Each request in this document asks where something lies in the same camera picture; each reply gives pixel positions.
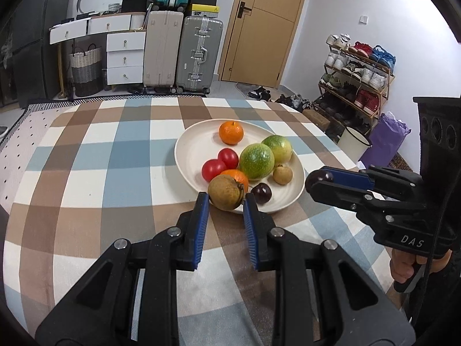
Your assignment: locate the green passion fruit left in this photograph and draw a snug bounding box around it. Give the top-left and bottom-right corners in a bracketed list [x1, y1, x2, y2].
[239, 143, 275, 180]

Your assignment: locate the wooden door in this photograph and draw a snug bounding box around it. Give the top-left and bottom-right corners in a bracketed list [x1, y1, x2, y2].
[219, 0, 305, 88]

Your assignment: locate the cream round plate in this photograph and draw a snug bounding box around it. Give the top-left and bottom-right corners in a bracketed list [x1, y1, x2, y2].
[174, 118, 307, 215]

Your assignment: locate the checkered tablecloth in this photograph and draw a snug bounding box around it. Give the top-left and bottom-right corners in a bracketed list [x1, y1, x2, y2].
[3, 94, 397, 346]

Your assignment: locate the white drawer cabinet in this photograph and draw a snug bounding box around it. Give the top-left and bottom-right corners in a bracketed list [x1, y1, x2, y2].
[49, 13, 146, 86]

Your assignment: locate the wooden shoe rack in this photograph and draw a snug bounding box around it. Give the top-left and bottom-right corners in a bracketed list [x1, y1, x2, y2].
[313, 34, 396, 135]

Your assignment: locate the person's right hand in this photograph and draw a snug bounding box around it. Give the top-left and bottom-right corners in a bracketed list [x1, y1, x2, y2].
[389, 247, 453, 286]

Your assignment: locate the brown round fruit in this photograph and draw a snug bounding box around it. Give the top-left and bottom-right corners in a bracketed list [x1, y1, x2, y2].
[208, 174, 245, 211]
[272, 165, 293, 186]

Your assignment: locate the orange tangerine on plate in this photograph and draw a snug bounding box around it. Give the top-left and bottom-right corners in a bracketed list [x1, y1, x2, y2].
[221, 169, 249, 193]

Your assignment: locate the silver suitcase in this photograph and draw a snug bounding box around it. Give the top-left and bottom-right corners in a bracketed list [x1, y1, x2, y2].
[176, 16, 224, 95]

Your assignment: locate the yellow-green passion fruit right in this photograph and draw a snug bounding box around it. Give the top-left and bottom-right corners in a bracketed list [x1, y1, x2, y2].
[262, 135, 293, 164]

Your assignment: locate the orange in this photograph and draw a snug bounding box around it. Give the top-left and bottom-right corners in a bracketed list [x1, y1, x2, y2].
[219, 121, 245, 145]

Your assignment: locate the dark plum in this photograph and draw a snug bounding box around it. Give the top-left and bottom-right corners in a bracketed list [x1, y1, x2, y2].
[251, 183, 273, 205]

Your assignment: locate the white bucket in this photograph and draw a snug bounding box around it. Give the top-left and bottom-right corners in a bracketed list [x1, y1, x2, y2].
[338, 127, 372, 163]

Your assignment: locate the beige suitcase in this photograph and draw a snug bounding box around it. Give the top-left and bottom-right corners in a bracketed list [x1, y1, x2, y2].
[143, 11, 184, 89]

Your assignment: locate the purple plastic bag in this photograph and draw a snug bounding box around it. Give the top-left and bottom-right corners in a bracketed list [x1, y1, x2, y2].
[360, 111, 411, 168]

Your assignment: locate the black refrigerator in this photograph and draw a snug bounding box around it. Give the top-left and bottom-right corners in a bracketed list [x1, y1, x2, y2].
[1, 0, 69, 108]

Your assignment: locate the woven laundry basket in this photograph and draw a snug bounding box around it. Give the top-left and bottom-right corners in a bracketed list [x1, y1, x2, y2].
[69, 43, 103, 97]

